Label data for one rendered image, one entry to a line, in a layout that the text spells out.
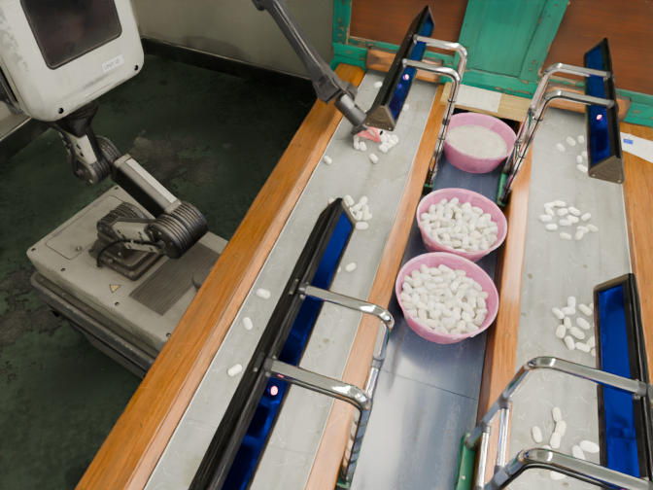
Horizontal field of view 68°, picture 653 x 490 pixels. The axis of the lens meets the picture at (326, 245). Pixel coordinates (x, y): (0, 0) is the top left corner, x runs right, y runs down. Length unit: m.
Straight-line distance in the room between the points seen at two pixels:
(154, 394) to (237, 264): 0.39
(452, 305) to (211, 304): 0.62
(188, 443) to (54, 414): 1.06
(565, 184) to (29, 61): 1.53
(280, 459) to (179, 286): 0.77
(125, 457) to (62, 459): 0.93
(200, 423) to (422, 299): 0.62
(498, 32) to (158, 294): 1.50
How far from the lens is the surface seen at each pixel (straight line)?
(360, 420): 0.79
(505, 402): 0.97
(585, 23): 2.01
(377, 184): 1.59
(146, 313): 1.64
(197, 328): 1.23
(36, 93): 1.23
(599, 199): 1.80
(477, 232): 1.52
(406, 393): 1.25
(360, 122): 1.69
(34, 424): 2.15
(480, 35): 2.02
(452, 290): 1.36
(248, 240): 1.38
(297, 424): 1.13
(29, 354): 2.30
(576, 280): 1.52
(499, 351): 1.26
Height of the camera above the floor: 1.80
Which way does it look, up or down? 49 degrees down
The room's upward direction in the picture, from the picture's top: 4 degrees clockwise
